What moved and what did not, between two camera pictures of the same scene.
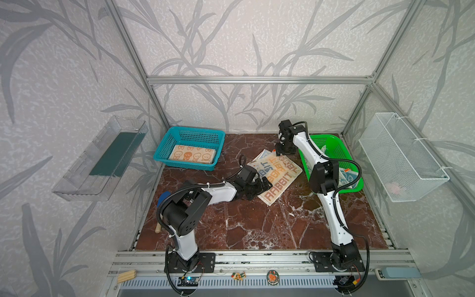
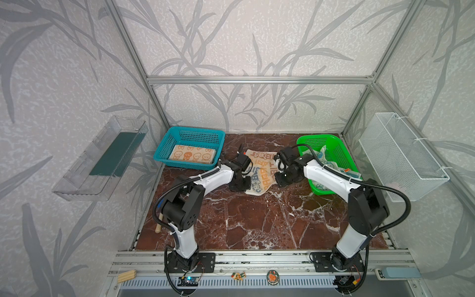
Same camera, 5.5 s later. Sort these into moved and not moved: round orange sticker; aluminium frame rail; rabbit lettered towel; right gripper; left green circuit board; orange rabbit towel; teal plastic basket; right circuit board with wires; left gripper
Moved: right gripper; left gripper; rabbit lettered towel
Not moved: orange rabbit towel; aluminium frame rail; left green circuit board; round orange sticker; teal plastic basket; right circuit board with wires
